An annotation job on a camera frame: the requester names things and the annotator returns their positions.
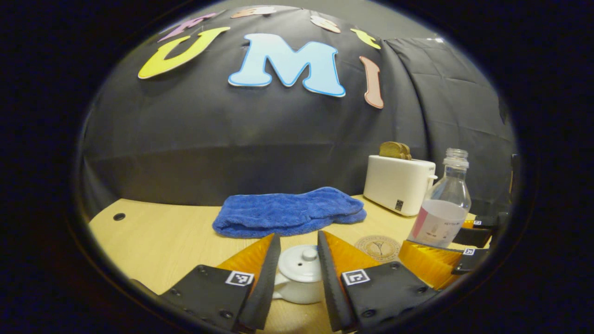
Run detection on clear water bottle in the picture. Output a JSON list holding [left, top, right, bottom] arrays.
[[407, 148, 472, 249]]

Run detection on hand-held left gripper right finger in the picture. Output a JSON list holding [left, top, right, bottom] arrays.
[[317, 230, 440, 333]]

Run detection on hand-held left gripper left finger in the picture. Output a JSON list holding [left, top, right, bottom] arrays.
[[159, 233, 282, 332]]

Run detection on white toaster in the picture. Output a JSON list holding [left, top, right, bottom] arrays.
[[363, 155, 438, 217]]

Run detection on blue towel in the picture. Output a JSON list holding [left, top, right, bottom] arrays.
[[213, 186, 367, 239]]

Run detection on round brown coaster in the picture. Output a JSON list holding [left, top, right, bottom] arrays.
[[355, 235, 401, 263]]

